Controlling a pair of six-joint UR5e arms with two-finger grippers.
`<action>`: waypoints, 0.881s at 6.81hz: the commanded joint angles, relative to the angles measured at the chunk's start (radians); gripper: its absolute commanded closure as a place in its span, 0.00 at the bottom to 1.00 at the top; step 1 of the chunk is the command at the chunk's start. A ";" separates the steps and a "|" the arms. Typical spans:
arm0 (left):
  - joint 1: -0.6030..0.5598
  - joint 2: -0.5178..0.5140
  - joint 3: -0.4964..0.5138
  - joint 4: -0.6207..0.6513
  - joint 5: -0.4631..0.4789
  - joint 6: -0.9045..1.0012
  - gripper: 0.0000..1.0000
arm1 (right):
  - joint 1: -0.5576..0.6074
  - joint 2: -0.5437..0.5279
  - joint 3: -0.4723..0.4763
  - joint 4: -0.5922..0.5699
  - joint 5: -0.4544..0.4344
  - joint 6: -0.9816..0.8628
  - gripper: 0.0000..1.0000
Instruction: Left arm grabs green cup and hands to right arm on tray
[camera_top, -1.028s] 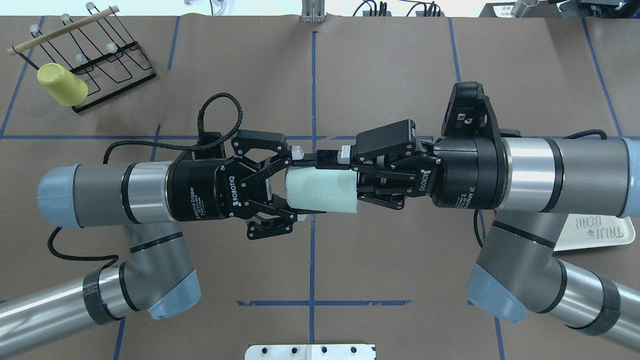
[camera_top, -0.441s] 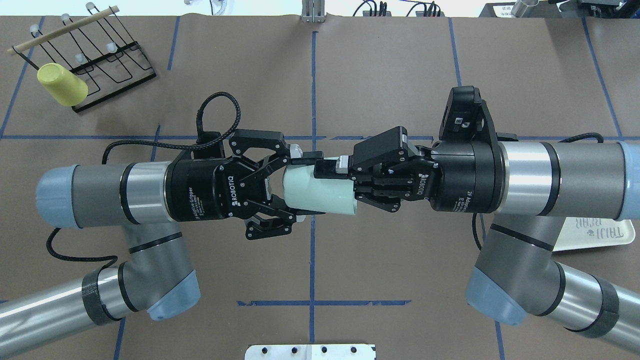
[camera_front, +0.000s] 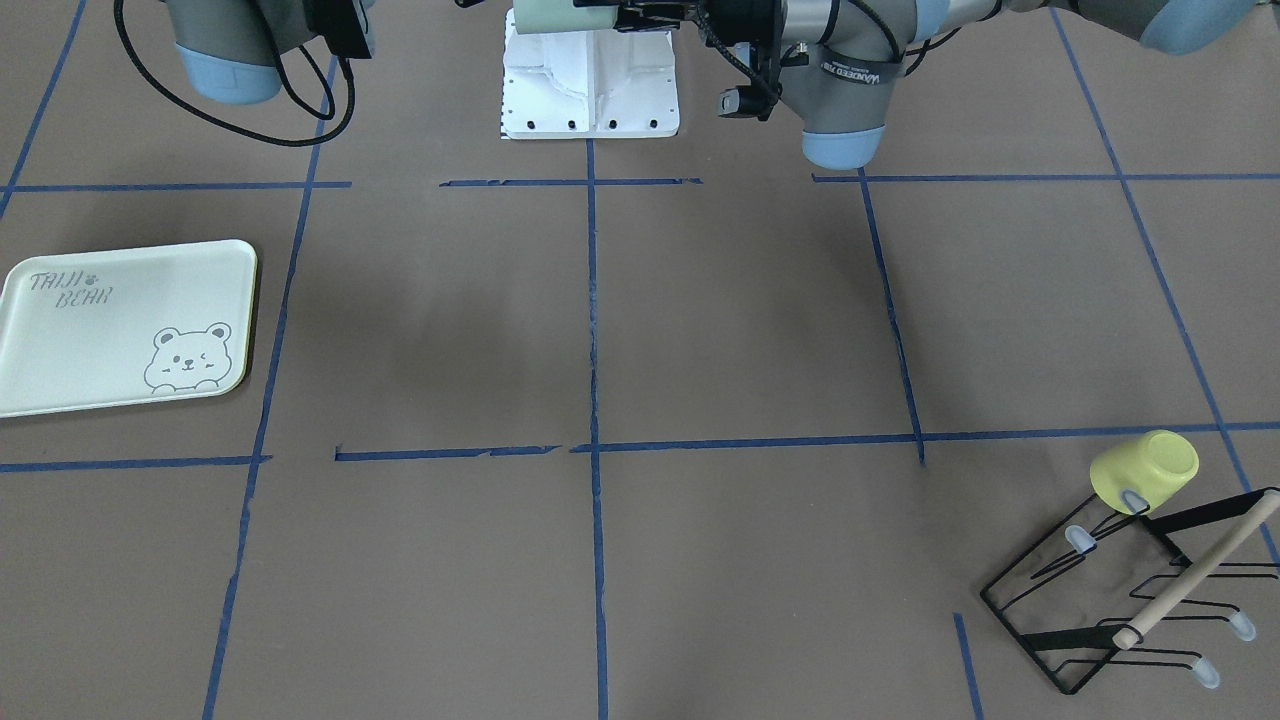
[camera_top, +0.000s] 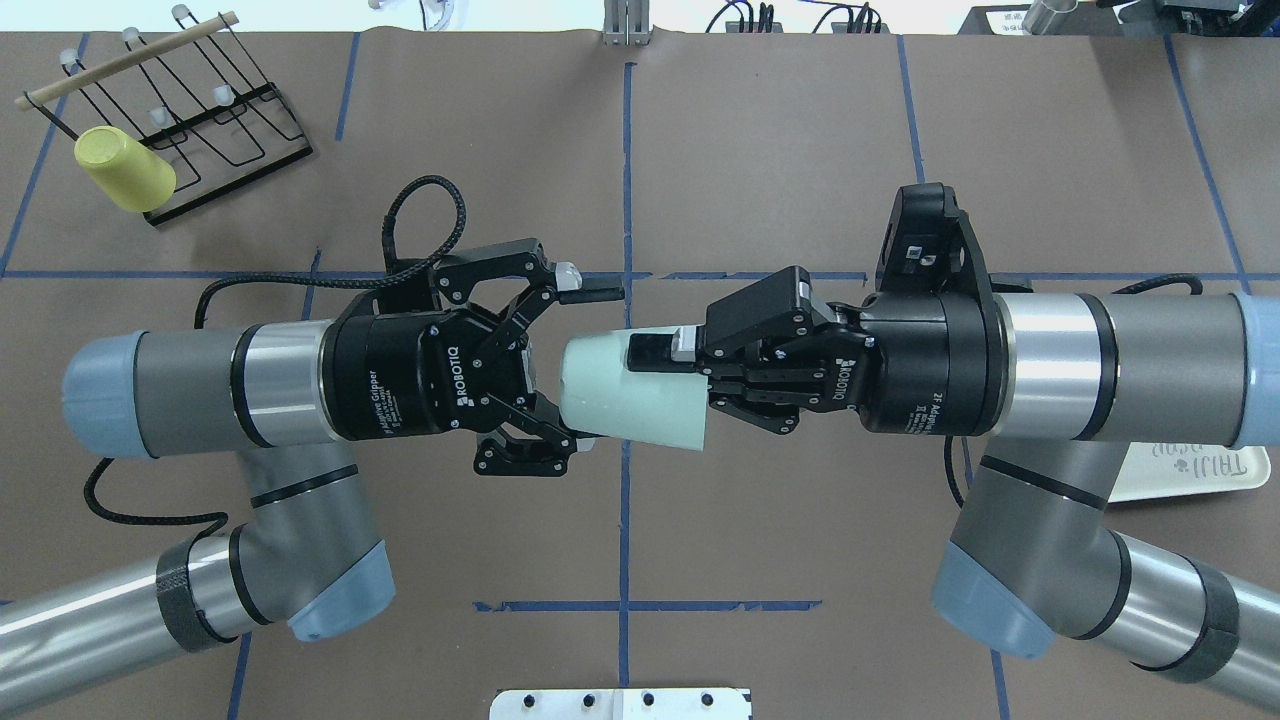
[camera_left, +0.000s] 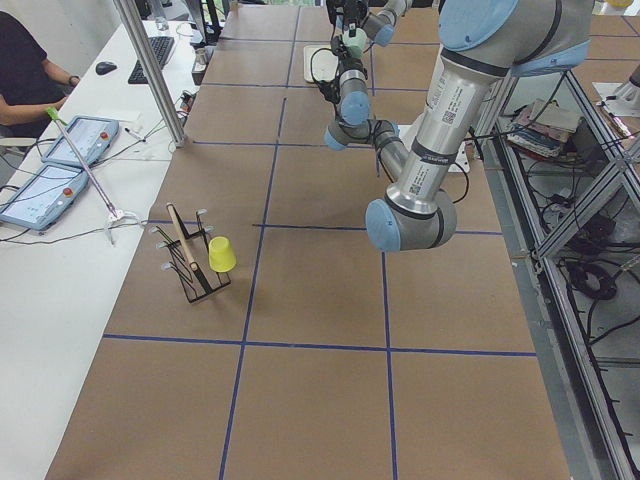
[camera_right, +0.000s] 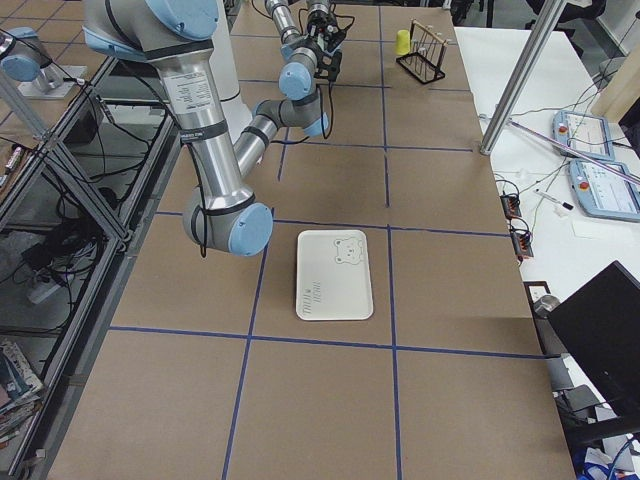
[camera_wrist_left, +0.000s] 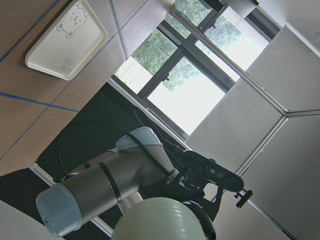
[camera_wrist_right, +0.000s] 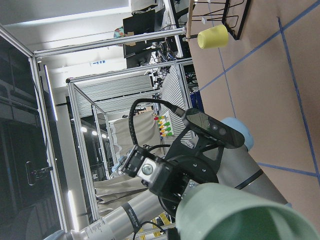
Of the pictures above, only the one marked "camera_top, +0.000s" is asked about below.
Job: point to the white bear print tray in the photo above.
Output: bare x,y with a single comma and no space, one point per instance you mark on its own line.
1170,470

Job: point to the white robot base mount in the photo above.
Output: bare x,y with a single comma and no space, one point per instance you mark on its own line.
624,703

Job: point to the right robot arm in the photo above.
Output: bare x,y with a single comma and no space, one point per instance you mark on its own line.
1062,384

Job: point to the pale green cup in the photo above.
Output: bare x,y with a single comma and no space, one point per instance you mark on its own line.
599,395

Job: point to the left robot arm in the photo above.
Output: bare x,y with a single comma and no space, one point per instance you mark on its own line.
312,556

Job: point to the aluminium frame post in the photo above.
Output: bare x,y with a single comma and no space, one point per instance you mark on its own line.
627,23

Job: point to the yellow cup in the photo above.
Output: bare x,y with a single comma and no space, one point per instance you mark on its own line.
135,178

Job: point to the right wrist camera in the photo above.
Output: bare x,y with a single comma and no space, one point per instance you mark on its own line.
930,246

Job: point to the wooden dowel rod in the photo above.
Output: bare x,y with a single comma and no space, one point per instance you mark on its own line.
42,96

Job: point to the black wire cup rack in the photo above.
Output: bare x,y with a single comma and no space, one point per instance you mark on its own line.
207,108

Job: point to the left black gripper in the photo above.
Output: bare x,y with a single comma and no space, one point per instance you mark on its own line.
400,375

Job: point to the metal can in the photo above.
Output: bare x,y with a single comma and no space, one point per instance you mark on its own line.
1047,17

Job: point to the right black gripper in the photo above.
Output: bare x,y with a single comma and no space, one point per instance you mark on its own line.
925,365

